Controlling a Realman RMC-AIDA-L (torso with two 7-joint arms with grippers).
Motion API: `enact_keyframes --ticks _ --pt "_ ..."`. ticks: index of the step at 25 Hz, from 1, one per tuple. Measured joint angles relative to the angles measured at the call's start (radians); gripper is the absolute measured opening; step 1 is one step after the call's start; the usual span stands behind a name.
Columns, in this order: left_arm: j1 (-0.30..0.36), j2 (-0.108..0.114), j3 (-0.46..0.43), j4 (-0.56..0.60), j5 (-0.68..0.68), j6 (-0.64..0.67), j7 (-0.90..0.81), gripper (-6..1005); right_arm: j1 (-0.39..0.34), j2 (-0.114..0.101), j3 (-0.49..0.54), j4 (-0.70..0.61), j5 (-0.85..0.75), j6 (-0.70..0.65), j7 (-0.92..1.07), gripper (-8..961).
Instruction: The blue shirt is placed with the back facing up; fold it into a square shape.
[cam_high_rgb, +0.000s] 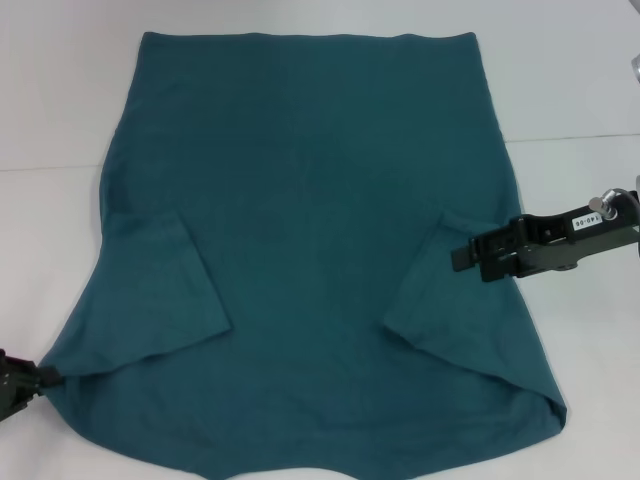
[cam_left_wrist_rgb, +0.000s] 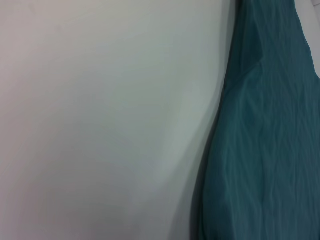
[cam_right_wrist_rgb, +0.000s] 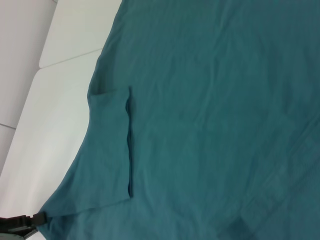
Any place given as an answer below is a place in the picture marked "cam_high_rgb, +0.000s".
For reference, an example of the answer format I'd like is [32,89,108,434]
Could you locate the teal t-shirt with FREE print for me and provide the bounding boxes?
[37,30,569,480]

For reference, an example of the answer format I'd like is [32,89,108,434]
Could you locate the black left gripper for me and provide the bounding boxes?
[0,349,64,421]

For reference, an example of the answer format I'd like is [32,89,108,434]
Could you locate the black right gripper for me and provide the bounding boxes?
[451,199,640,285]

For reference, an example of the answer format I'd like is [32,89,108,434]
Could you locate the right gripper cable with connector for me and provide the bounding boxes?
[588,187,640,224]

